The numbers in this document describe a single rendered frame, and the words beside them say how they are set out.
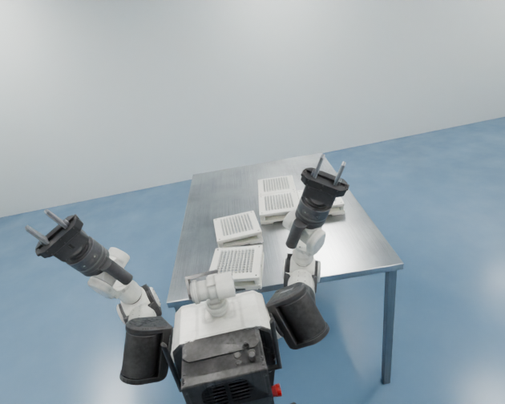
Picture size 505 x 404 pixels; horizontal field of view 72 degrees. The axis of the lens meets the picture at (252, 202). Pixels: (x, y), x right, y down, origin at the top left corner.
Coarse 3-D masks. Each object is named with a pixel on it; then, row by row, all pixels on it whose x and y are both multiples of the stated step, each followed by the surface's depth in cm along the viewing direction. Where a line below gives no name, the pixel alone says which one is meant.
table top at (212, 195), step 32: (288, 160) 285; (192, 192) 258; (224, 192) 250; (256, 192) 242; (192, 224) 216; (352, 224) 190; (192, 256) 187; (320, 256) 171; (352, 256) 167; (384, 256) 163
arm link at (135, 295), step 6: (132, 282) 110; (132, 288) 110; (138, 288) 114; (144, 288) 119; (126, 294) 108; (132, 294) 111; (138, 294) 114; (144, 294) 118; (150, 294) 118; (120, 300) 112; (126, 300) 111; (132, 300) 113; (138, 300) 116; (144, 300) 117; (150, 300) 117; (126, 306) 116; (132, 306) 115; (126, 312) 115
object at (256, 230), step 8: (224, 216) 205; (216, 224) 198; (232, 224) 195; (256, 224) 192; (216, 232) 190; (224, 232) 189; (240, 232) 187; (248, 232) 185; (256, 232) 185; (224, 240) 184
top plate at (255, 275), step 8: (216, 248) 177; (224, 248) 176; (232, 248) 175; (240, 248) 174; (256, 248) 172; (216, 256) 171; (256, 256) 167; (216, 264) 166; (256, 264) 161; (240, 272) 158; (248, 272) 157; (256, 272) 156; (240, 280) 154; (248, 280) 154; (256, 280) 154
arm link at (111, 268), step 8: (104, 248) 95; (112, 248) 100; (104, 256) 93; (112, 256) 98; (120, 256) 99; (128, 256) 101; (104, 264) 92; (112, 264) 92; (120, 264) 99; (88, 272) 91; (96, 272) 92; (104, 272) 95; (112, 272) 93; (120, 272) 95; (104, 280) 95; (112, 280) 97; (120, 280) 96; (128, 280) 97
